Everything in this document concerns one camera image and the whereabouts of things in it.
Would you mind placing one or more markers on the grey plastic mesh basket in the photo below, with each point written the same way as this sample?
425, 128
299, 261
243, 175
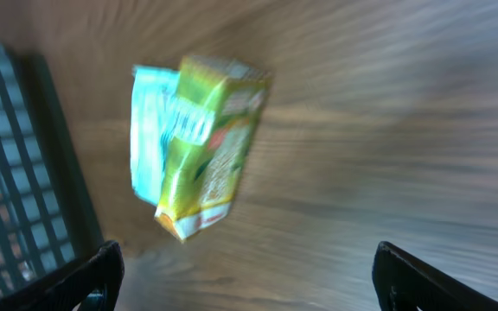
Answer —
47, 220

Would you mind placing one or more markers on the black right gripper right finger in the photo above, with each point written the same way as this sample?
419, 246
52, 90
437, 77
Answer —
402, 282

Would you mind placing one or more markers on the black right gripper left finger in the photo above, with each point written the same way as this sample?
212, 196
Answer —
87, 283

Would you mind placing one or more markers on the light green wipes pack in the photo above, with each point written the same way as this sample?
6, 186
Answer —
152, 94

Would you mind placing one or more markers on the green yellow juice carton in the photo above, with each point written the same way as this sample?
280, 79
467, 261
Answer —
218, 102

